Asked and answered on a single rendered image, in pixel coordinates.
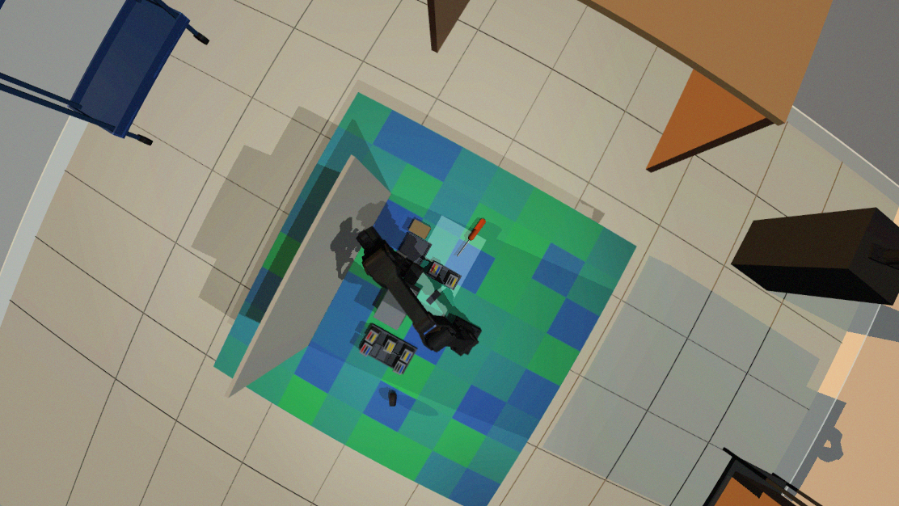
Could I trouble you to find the brown rectangular box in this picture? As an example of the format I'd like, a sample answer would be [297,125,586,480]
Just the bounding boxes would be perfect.
[409,219,431,239]

